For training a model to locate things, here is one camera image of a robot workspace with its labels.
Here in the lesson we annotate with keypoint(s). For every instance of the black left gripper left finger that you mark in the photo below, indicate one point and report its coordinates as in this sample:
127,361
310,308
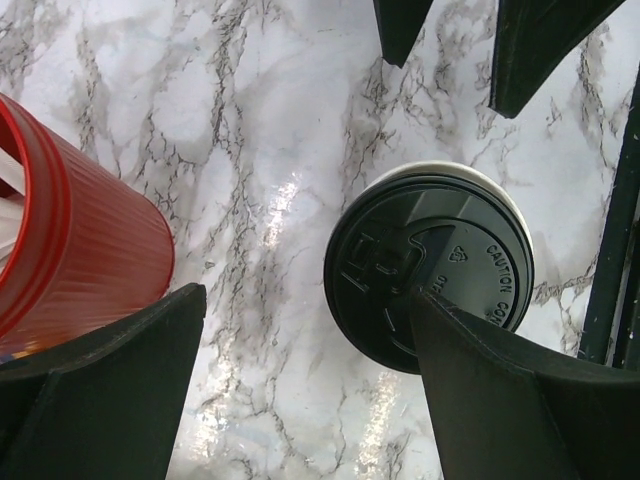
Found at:
108,404

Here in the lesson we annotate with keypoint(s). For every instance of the black plastic cup lid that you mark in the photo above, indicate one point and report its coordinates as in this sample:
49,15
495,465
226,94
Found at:
368,287

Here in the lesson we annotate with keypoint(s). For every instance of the red ribbed cup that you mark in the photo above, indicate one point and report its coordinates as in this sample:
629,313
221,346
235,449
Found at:
90,251

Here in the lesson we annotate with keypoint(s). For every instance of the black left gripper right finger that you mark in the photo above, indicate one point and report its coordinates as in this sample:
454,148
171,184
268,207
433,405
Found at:
504,407

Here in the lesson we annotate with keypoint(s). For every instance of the white paper coffee cup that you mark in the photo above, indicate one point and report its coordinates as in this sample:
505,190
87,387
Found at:
480,175

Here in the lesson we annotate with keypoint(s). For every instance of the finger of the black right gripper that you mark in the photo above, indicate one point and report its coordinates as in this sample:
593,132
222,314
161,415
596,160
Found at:
399,23
532,38

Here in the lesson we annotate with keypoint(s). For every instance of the black mounting base rail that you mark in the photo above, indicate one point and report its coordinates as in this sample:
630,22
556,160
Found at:
610,334

